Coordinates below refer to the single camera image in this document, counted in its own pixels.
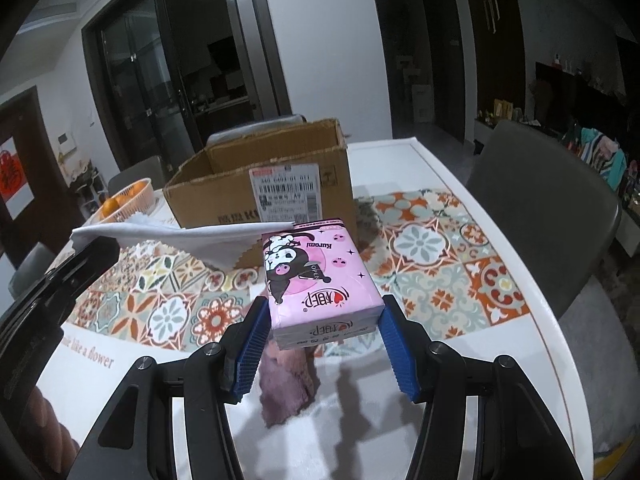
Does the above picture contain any mauve microfibre cloth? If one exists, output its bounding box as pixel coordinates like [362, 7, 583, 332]
[259, 340, 320, 428]

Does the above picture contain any pink cartoon tissue pack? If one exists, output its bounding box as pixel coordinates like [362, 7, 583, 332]
[262, 219, 384, 350]

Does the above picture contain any white cleaning cloth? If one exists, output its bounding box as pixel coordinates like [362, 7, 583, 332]
[70, 212, 294, 269]

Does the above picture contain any gloved left hand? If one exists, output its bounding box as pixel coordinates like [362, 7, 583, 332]
[23, 387, 79, 479]

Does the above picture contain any patterned tile table runner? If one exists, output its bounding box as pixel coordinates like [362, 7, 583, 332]
[67, 187, 532, 352]

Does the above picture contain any dark wooden door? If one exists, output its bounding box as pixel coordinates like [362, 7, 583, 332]
[1, 87, 84, 268]

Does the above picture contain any red paper door decoration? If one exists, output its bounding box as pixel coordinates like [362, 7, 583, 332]
[0, 138, 35, 220]

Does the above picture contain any orange fruit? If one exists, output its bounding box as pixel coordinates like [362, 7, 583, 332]
[101, 197, 120, 218]

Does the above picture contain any small white shelf rack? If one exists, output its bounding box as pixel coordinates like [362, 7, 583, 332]
[70, 162, 107, 219]

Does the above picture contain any white fruit basket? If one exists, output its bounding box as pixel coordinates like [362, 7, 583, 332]
[88, 178, 155, 226]

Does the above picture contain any brown cardboard box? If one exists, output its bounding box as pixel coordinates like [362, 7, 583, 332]
[163, 119, 357, 235]

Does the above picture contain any grey dining chair left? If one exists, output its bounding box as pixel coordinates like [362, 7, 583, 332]
[107, 155, 170, 196]

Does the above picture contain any grey dining chair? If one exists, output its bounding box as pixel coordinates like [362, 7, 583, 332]
[206, 114, 306, 146]
[465, 120, 622, 318]
[107, 155, 170, 196]

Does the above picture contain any grey dining chair right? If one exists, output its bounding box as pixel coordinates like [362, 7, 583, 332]
[465, 120, 622, 318]

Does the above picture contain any grey dining chair far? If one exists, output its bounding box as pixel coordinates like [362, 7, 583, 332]
[206, 114, 306, 146]

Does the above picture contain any colourful clothes pile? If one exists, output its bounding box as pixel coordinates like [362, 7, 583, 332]
[562, 126, 639, 196]

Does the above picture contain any dark sideboard cabinet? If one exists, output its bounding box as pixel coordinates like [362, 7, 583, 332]
[532, 62, 638, 136]

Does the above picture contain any black glass sliding door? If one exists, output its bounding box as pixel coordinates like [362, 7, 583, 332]
[82, 0, 292, 171]

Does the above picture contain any white wall intercom panel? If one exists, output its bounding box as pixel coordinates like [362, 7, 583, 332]
[58, 132, 77, 156]

